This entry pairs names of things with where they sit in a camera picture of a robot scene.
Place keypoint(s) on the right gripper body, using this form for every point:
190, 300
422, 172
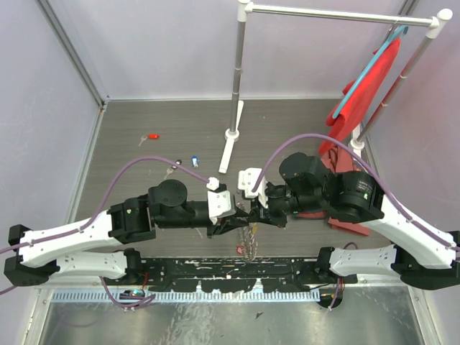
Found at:
272, 201

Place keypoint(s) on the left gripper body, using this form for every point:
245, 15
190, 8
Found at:
213, 221

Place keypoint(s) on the metal disc keyring organizer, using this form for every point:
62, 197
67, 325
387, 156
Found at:
249, 241

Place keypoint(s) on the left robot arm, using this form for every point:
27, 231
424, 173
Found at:
67, 253

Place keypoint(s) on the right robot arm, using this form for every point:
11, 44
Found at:
419, 254

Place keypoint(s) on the blue key tag with key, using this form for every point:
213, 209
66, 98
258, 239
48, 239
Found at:
195, 161

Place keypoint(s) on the key with black tag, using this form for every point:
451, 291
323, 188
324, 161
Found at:
172, 169

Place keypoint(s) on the key with small red tag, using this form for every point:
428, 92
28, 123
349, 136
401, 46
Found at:
146, 137

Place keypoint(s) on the red cloth on hanger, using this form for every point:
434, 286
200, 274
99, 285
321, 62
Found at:
357, 106

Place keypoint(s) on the blue clothes hanger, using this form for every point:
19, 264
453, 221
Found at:
397, 33

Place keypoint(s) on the white clothes rack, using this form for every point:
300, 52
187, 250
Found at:
307, 48

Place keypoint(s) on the white slotted cable duct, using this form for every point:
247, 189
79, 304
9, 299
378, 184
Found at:
255, 296

